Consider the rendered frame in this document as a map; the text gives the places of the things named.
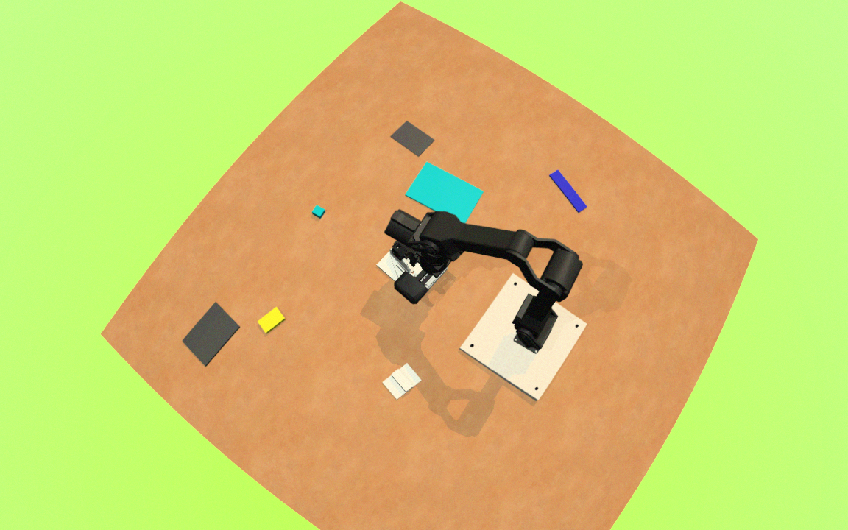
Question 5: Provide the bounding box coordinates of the blue flat bar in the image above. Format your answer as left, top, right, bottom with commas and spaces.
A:
549, 169, 587, 213

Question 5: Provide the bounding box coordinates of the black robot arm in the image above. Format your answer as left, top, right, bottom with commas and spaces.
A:
384, 209, 583, 354

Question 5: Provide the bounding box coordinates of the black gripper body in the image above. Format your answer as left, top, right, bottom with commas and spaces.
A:
394, 252, 451, 305

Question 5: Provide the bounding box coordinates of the cyan flat rectangular plate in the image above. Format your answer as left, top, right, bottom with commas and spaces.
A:
405, 162, 484, 223

